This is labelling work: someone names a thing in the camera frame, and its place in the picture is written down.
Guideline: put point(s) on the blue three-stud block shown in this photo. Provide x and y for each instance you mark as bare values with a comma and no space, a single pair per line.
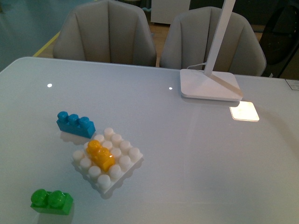
74,125

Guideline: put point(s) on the yellow two-stud block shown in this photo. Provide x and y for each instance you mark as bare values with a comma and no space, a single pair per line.
100,155

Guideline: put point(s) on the white studded base plate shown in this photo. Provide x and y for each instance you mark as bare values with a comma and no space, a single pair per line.
126,157

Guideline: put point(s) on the green two-stud block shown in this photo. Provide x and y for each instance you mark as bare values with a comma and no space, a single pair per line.
55,202

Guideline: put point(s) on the beige chair left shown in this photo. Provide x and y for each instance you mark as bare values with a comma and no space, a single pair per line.
106,31

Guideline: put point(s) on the white desk lamp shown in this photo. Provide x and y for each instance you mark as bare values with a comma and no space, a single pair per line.
209,84

